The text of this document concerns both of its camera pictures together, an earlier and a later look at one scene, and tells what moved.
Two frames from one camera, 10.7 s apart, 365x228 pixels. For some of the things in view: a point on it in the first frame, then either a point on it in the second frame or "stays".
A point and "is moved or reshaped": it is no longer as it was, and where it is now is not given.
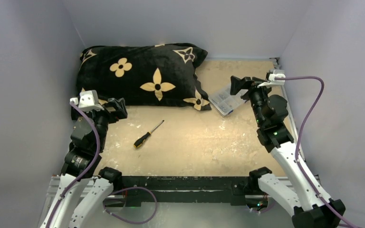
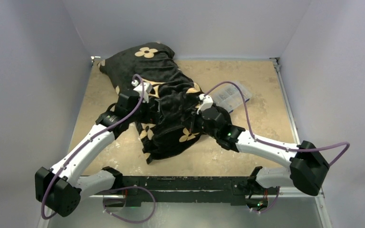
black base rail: [186, 189] stays
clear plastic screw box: [224, 102] stays
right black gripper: [247, 87] -> [196, 118]
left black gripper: [120, 111] -> [151, 117]
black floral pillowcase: [161, 75] is moved or reshaped
